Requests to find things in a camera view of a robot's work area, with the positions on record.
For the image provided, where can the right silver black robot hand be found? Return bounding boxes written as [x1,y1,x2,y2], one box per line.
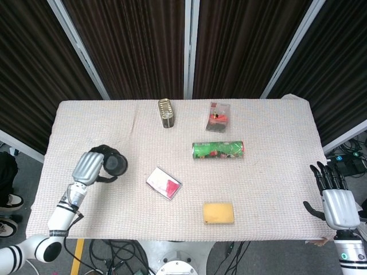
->
[303,162,361,230]

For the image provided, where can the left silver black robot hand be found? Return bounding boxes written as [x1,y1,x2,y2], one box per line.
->
[71,144,123,186]

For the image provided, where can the black round object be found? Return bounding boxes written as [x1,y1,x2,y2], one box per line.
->
[102,153,128,176]

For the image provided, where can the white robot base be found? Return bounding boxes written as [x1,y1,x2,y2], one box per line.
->
[140,240,216,275]

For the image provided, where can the black power devices with lights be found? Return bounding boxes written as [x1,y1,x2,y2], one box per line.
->
[326,150,367,177]

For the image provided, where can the beige waffle tablecloth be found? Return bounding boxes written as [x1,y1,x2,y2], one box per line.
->
[25,93,345,243]

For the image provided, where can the clear case with red card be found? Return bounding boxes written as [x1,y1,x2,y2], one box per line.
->
[146,166,184,201]

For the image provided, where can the black trouser leg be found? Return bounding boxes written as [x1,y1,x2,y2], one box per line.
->
[0,151,18,201]

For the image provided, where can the white black sneaker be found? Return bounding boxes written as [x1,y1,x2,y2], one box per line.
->
[0,218,19,238]
[0,194,25,212]

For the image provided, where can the yellow floor tape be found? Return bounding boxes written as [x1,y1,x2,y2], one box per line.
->
[70,239,85,275]

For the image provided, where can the gold rectangular tin can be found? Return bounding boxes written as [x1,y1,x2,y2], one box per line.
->
[158,99,175,129]

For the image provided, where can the yellow sponge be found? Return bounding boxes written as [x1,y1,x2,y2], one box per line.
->
[202,202,235,225]

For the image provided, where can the green Pringles can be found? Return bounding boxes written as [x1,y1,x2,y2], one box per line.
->
[192,140,246,160]

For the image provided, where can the clear box with red parts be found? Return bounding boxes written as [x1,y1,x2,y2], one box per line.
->
[205,102,232,133]

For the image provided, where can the white partition frame rail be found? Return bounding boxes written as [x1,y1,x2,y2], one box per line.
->
[0,129,45,163]
[322,119,367,155]

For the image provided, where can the black cable bundle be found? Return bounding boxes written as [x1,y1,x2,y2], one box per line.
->
[220,241,250,275]
[64,239,150,275]

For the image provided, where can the white partition frame post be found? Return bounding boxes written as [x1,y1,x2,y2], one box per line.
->
[47,0,111,100]
[260,0,327,99]
[183,0,200,100]

